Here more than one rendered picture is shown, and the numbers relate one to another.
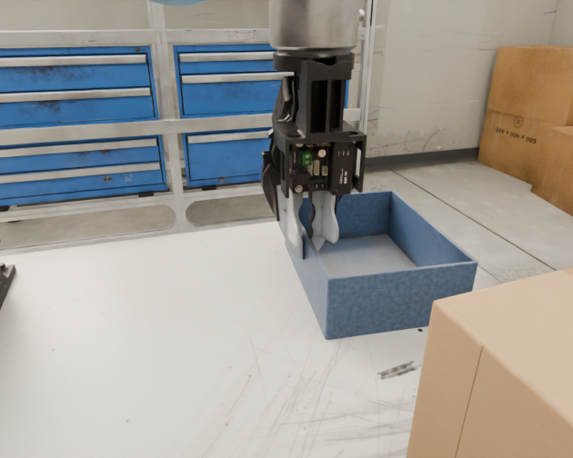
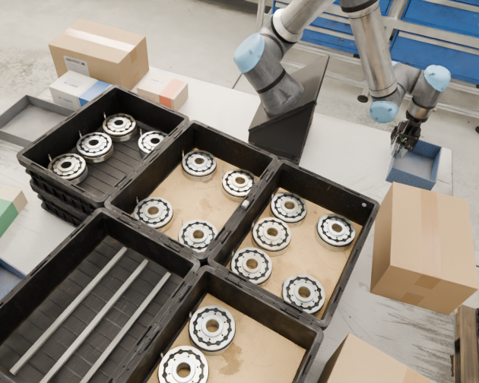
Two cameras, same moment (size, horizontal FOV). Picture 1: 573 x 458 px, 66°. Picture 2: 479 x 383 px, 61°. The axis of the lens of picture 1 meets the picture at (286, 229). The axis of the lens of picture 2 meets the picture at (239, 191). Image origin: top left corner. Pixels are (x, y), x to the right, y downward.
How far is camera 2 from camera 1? 1.10 m
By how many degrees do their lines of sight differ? 33
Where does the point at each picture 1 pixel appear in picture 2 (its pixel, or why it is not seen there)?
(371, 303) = (401, 178)
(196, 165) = (396, 50)
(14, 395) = (312, 156)
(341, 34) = (423, 115)
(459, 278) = (429, 184)
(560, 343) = (403, 194)
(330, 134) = (409, 136)
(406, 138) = not seen: outside the picture
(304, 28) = (413, 112)
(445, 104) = not seen: outside the picture
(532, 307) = (406, 189)
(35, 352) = (316, 148)
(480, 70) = not seen: outside the picture
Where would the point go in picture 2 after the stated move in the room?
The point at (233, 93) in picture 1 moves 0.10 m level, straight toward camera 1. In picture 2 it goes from (443, 12) to (440, 19)
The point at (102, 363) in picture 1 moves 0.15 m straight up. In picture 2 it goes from (330, 159) to (341, 128)
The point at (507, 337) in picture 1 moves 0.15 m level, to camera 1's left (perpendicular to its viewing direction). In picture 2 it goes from (397, 190) to (351, 166)
